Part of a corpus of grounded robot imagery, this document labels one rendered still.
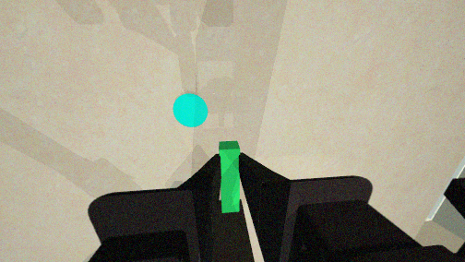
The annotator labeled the green rectangular post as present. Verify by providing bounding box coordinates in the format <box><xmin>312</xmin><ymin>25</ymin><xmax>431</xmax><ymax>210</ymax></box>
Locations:
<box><xmin>219</xmin><ymin>141</ymin><xmax>240</xmax><ymax>213</ymax></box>

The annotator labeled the cyan circle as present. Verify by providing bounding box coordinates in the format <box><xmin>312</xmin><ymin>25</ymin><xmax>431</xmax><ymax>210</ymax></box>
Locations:
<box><xmin>173</xmin><ymin>93</ymin><xmax>208</xmax><ymax>127</ymax></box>

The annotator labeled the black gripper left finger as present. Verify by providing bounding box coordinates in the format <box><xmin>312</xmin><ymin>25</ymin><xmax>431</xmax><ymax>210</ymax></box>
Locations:
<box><xmin>88</xmin><ymin>154</ymin><xmax>221</xmax><ymax>262</ymax></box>

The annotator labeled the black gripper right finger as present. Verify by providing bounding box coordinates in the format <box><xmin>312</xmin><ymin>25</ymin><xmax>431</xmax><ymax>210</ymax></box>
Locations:
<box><xmin>239</xmin><ymin>152</ymin><xmax>373</xmax><ymax>262</ymax></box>

